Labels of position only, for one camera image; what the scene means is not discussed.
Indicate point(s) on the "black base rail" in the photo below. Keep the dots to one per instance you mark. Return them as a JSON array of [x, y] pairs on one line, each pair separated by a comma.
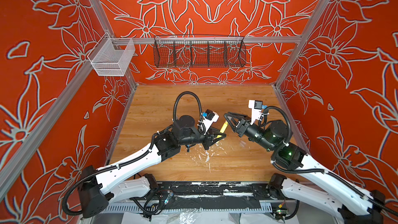
[[212, 196]]

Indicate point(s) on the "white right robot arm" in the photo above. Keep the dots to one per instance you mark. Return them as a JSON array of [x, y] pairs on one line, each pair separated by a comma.
[[305, 179]]

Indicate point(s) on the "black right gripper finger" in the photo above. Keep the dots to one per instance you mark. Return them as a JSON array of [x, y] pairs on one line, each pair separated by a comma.
[[231, 120], [231, 115]]

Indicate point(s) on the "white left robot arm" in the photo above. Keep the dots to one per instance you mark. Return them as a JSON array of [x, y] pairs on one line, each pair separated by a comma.
[[97, 188]]

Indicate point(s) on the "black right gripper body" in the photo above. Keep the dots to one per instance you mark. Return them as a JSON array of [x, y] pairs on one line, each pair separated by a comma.
[[242, 131]]

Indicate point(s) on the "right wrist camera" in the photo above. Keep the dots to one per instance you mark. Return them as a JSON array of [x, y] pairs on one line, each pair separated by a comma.
[[256, 110]]

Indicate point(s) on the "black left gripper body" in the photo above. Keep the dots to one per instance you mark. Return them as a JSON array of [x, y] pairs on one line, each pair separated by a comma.
[[207, 139]]

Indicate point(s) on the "white wire basket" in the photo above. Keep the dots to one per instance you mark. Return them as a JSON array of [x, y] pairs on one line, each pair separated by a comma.
[[112, 56]]

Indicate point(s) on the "yellow marker pen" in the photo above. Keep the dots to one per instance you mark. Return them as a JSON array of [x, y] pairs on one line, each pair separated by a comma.
[[224, 127]]

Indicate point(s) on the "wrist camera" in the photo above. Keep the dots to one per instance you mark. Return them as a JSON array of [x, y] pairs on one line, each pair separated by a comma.
[[256, 110], [210, 118]]

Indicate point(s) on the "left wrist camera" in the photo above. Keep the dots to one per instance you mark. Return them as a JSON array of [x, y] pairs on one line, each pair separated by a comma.
[[210, 118]]

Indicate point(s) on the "aluminium right floor rail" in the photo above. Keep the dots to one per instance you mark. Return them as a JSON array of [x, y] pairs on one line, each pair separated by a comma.
[[297, 130]]

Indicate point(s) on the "black wire basket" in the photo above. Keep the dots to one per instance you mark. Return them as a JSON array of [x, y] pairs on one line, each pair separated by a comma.
[[199, 51]]

